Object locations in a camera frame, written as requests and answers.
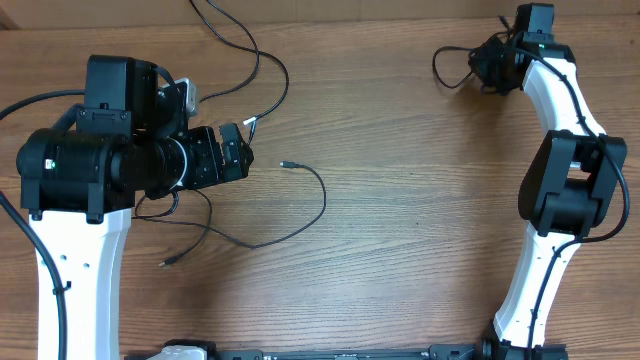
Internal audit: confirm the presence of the black usb cable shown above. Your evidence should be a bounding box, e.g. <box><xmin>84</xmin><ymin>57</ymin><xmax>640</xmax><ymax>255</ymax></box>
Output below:
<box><xmin>432</xmin><ymin>14</ymin><xmax>516</xmax><ymax>91</ymax></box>

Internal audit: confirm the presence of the black cable white plug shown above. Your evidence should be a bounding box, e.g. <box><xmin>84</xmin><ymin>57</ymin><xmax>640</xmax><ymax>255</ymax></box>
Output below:
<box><xmin>189</xmin><ymin>0</ymin><xmax>290</xmax><ymax>126</ymax></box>

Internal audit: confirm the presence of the thin black cable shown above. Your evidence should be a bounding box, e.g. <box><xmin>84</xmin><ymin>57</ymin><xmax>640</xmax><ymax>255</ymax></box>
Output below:
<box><xmin>132</xmin><ymin>160</ymin><xmax>328</xmax><ymax>250</ymax></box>

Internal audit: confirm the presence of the black cable small plug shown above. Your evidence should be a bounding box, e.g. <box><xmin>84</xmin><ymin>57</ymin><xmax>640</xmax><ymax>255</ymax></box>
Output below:
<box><xmin>133</xmin><ymin>187</ymin><xmax>214</xmax><ymax>268</ymax></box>

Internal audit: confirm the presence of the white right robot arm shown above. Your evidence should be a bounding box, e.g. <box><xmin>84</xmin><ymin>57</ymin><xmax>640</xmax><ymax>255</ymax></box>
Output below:
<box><xmin>468</xmin><ymin>3</ymin><xmax>630</xmax><ymax>359</ymax></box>

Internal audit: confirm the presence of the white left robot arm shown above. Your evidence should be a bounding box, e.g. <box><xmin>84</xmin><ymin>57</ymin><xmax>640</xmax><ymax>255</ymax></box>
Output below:
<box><xmin>7</xmin><ymin>55</ymin><xmax>253</xmax><ymax>359</ymax></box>

